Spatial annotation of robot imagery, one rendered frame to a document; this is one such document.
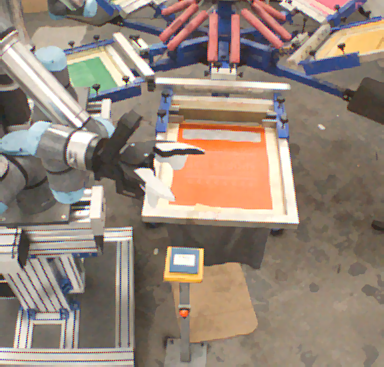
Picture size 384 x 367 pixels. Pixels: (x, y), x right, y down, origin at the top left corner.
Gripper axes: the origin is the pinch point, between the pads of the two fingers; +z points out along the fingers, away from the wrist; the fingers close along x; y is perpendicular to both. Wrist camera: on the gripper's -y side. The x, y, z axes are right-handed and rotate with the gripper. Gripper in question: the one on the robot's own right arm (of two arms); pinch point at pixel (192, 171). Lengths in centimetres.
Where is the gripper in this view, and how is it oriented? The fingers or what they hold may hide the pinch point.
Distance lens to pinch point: 74.9
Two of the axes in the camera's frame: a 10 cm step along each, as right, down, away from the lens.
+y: -0.5, 7.9, 6.1
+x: -3.6, 5.6, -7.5
